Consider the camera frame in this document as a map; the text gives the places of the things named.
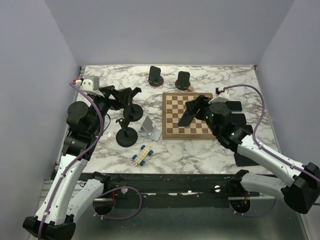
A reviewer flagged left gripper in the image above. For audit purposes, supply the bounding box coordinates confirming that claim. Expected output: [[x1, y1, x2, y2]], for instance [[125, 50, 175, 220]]
[[89, 85, 131, 135]]

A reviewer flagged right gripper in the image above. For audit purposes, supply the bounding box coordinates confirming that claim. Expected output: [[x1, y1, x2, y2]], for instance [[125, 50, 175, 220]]
[[186, 93, 219, 136]]

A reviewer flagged black phone teal case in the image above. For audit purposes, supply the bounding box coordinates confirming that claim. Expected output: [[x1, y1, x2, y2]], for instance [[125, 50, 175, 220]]
[[225, 101, 243, 112]]

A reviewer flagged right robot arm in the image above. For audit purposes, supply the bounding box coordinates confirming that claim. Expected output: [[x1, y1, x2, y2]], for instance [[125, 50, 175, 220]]
[[178, 94, 320, 214]]

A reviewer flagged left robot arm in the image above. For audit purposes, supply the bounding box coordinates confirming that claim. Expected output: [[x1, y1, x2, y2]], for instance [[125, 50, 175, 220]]
[[22, 84, 134, 240]]

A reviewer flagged black round clamp stand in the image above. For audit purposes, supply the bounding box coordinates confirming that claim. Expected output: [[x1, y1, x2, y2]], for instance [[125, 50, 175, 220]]
[[123, 87, 144, 122]]

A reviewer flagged round wooden stand right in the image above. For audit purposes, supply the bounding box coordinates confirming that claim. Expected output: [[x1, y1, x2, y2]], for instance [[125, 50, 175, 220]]
[[175, 71, 191, 91]]

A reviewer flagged round wooden stand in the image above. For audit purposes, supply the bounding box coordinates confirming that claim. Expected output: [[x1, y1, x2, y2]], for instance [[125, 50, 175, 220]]
[[175, 71, 191, 91], [147, 65, 164, 87]]

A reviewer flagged round wooden stand left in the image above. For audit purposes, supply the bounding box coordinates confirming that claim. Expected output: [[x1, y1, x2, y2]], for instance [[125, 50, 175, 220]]
[[147, 65, 164, 87]]

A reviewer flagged black stand with blue phone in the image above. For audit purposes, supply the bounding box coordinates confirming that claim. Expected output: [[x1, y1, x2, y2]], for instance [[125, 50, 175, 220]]
[[115, 118, 138, 148]]

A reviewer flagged silver metal phone stand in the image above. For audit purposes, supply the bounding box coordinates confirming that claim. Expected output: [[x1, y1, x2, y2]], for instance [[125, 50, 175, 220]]
[[139, 116, 162, 142]]

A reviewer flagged wooden chessboard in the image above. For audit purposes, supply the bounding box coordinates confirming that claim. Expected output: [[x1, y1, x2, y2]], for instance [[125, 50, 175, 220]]
[[162, 92, 216, 140]]

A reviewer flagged toy brick car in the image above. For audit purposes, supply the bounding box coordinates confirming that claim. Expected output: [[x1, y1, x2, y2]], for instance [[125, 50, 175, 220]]
[[132, 145, 154, 166]]

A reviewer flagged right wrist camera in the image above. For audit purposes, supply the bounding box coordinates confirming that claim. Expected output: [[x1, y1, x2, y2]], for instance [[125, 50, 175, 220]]
[[208, 86, 230, 104]]

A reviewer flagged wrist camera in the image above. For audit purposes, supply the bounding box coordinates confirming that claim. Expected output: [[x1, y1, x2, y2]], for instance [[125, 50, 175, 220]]
[[208, 86, 230, 104], [73, 75, 104, 97]]

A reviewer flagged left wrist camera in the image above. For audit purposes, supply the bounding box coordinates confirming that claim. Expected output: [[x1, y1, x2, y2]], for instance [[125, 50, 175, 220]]
[[73, 75, 104, 97]]

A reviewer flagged black front rail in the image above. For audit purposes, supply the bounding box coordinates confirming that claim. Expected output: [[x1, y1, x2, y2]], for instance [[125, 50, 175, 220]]
[[79, 172, 261, 214]]

